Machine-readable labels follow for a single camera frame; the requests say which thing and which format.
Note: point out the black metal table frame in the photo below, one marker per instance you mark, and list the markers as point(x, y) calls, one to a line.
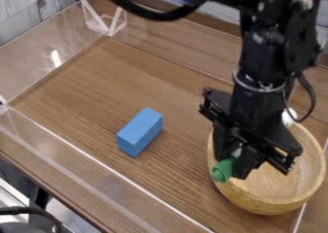
point(40, 222)

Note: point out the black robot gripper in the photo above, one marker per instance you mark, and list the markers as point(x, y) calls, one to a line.
point(249, 131)

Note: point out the green whiteboard marker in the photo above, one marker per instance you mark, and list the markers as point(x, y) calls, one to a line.
point(223, 168)

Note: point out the clear acrylic corner bracket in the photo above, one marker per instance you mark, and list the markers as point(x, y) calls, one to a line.
point(103, 24)

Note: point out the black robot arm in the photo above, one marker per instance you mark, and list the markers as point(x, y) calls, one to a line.
point(280, 49)

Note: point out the blue rectangular block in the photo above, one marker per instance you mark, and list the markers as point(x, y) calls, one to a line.
point(140, 131)

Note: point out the brown wooden bowl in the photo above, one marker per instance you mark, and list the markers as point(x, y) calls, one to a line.
point(269, 193)

